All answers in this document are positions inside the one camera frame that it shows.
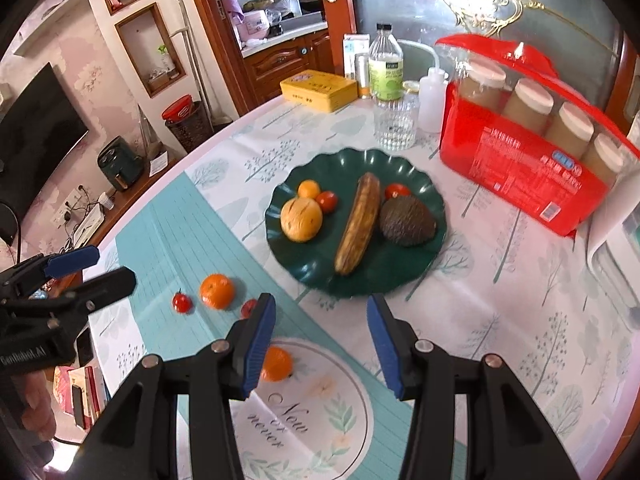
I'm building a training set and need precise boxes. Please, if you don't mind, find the pink box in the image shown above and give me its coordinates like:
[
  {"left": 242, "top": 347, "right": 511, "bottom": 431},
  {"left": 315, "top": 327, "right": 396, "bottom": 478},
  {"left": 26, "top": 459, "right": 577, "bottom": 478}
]
[{"left": 52, "top": 365, "right": 76, "bottom": 411}]

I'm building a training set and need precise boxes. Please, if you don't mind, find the red round tin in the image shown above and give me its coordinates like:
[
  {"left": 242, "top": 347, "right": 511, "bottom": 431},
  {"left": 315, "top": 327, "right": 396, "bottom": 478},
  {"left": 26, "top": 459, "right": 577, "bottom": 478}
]
[{"left": 161, "top": 94, "right": 195, "bottom": 123}]

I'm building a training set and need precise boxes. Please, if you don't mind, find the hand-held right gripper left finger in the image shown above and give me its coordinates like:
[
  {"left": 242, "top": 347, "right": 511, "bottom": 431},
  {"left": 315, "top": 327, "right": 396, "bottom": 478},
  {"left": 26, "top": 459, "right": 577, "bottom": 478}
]
[{"left": 82, "top": 292, "right": 277, "bottom": 480}]

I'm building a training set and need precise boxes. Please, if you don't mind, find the yellow rectangular box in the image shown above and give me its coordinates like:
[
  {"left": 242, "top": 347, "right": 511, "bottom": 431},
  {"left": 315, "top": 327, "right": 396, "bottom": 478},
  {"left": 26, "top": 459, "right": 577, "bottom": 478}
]
[{"left": 279, "top": 70, "right": 359, "bottom": 112}]

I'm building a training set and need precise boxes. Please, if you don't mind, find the dark wicker basket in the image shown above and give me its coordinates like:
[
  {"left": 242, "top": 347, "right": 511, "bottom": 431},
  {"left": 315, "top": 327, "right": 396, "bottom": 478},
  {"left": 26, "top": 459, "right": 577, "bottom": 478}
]
[{"left": 165, "top": 101, "right": 213, "bottom": 153}]

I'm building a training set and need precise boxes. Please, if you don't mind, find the purple hanging cloth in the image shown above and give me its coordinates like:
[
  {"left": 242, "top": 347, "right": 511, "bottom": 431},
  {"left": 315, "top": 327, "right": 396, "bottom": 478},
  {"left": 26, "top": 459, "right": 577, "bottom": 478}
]
[{"left": 217, "top": 0, "right": 241, "bottom": 43}]

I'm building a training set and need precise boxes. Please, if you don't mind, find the white carton box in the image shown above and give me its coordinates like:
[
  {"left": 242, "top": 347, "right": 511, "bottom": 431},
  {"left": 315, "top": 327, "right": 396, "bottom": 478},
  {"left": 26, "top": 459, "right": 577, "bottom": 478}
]
[{"left": 343, "top": 33, "right": 371, "bottom": 80}]

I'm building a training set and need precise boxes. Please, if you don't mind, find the dark brown avocado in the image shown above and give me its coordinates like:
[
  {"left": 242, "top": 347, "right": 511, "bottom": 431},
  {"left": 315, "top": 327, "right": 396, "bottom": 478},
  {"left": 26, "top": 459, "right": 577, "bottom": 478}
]
[{"left": 379, "top": 196, "right": 437, "bottom": 247}]

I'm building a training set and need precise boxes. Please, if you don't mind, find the clear ribbed glass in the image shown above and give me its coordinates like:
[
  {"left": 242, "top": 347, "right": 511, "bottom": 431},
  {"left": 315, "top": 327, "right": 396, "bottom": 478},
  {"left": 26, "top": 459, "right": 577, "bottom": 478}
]
[{"left": 373, "top": 96, "right": 420, "bottom": 151}]

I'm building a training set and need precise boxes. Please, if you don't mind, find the tree print tablecloth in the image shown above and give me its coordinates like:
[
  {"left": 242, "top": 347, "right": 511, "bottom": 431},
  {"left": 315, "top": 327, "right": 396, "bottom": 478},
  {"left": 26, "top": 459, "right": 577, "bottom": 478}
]
[{"left": 82, "top": 92, "right": 640, "bottom": 480}]

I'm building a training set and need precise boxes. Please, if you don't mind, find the dark green scalloped plate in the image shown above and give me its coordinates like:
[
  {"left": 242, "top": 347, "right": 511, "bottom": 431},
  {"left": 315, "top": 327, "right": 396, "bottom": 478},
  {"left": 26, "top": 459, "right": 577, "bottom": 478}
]
[{"left": 264, "top": 147, "right": 447, "bottom": 298}]

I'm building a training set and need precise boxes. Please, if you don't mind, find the yellow round melon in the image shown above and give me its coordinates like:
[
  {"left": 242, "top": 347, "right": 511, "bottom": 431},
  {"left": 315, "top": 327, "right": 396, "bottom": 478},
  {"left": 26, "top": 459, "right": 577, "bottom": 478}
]
[{"left": 280, "top": 197, "right": 323, "bottom": 243}]

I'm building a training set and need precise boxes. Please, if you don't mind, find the wall power socket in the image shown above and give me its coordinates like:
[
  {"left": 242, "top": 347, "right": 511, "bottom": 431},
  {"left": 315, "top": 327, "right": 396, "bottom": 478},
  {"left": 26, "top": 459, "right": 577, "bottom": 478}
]
[{"left": 50, "top": 186, "right": 88, "bottom": 226}]

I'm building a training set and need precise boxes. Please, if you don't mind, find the person's left hand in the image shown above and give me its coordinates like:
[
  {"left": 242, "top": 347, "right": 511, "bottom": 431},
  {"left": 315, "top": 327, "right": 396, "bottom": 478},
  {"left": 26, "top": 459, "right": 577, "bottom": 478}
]
[{"left": 10, "top": 365, "right": 58, "bottom": 443}]

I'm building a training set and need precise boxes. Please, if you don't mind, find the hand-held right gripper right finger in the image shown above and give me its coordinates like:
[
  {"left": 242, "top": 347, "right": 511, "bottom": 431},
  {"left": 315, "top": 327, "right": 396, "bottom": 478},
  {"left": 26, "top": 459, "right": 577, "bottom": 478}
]
[{"left": 366, "top": 293, "right": 581, "bottom": 480}]

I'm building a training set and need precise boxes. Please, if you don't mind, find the red paper cup package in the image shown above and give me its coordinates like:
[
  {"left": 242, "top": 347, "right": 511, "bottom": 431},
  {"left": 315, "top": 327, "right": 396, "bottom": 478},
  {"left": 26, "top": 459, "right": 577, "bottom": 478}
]
[{"left": 434, "top": 34, "right": 640, "bottom": 237}]

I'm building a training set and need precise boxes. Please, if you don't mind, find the dark green air fryer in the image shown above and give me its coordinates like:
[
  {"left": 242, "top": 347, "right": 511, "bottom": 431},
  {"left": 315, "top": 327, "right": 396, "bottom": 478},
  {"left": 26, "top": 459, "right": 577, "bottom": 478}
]
[{"left": 97, "top": 136, "right": 146, "bottom": 192}]

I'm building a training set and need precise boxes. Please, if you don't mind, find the wooden kitchen cabinet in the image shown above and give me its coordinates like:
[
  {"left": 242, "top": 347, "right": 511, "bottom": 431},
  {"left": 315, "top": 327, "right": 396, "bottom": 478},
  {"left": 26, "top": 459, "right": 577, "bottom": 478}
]
[{"left": 242, "top": 27, "right": 336, "bottom": 103}]

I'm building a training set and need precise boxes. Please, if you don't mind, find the white squeeze bottle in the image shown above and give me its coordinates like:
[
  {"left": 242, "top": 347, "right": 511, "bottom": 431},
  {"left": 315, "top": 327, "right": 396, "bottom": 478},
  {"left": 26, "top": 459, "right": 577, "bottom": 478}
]
[{"left": 400, "top": 39, "right": 449, "bottom": 133}]

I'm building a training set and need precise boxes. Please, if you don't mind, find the clear bottle green label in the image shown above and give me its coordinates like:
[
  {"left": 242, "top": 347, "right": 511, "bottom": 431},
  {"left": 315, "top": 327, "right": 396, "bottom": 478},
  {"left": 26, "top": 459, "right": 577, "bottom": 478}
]
[{"left": 368, "top": 23, "right": 404, "bottom": 103}]

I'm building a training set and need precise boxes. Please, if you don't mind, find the wooden television console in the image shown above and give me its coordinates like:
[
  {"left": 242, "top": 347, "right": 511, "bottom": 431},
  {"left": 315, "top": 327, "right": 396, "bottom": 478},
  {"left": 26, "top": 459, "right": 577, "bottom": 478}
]
[{"left": 30, "top": 150, "right": 186, "bottom": 281}]

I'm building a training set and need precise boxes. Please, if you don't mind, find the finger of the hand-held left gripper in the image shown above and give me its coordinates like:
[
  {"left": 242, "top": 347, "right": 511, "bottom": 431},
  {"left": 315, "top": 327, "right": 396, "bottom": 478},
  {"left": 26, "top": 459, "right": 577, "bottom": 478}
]
[
  {"left": 15, "top": 246, "right": 101, "bottom": 286},
  {"left": 30, "top": 266, "right": 137, "bottom": 321}
]

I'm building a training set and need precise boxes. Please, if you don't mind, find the large orange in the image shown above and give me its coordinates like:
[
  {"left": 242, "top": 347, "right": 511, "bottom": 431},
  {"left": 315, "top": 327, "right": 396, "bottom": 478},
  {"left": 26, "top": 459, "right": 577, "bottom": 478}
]
[{"left": 200, "top": 273, "right": 235, "bottom": 309}]

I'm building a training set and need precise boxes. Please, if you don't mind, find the pink rice cooker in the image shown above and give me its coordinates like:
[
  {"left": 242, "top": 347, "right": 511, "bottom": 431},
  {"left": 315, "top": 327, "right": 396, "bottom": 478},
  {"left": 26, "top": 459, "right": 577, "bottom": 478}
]
[{"left": 237, "top": 8, "right": 271, "bottom": 43}]

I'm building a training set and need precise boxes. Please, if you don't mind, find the medium orange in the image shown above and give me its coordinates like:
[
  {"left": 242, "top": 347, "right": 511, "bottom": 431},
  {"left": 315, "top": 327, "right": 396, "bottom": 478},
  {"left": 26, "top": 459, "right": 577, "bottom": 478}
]
[{"left": 260, "top": 346, "right": 293, "bottom": 382}]

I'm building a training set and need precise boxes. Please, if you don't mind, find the brown overripe banana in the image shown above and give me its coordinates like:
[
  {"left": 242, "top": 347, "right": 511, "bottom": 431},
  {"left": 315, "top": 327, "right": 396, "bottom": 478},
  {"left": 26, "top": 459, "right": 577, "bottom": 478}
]
[{"left": 334, "top": 172, "right": 381, "bottom": 276}]

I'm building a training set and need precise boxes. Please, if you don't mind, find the black television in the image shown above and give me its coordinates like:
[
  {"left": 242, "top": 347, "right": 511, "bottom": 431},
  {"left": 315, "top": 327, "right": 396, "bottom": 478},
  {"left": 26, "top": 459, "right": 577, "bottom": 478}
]
[{"left": 0, "top": 62, "right": 90, "bottom": 221}]

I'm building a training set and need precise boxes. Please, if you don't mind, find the white mop pole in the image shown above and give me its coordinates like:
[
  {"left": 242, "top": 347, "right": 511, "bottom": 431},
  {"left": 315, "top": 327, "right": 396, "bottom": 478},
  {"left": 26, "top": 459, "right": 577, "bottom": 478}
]
[{"left": 170, "top": 0, "right": 221, "bottom": 126}]

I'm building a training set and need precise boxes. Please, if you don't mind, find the white router box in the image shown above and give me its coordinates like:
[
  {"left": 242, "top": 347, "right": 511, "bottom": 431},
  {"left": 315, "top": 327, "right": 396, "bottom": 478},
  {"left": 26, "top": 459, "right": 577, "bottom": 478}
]
[{"left": 72, "top": 205, "right": 106, "bottom": 245}]

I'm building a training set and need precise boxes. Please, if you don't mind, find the small metal can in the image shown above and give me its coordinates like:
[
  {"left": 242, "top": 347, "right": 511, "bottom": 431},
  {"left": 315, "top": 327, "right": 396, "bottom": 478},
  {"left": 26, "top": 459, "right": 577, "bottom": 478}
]
[{"left": 354, "top": 52, "right": 372, "bottom": 100}]

